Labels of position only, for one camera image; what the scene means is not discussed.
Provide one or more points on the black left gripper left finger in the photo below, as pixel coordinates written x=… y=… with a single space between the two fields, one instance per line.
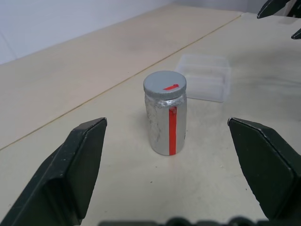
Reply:
x=58 y=174

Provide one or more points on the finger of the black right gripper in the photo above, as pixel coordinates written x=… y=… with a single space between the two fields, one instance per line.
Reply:
x=270 y=8
x=297 y=34

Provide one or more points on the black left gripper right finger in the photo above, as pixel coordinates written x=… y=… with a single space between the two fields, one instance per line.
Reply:
x=265 y=169

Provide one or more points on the clear plastic container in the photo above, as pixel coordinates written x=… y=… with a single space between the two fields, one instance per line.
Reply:
x=204 y=77

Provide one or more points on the silver bottle with red stripe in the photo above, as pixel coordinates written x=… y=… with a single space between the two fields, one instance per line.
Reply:
x=164 y=127

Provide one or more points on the grey plastic jar lid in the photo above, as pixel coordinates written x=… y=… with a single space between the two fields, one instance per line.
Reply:
x=164 y=84

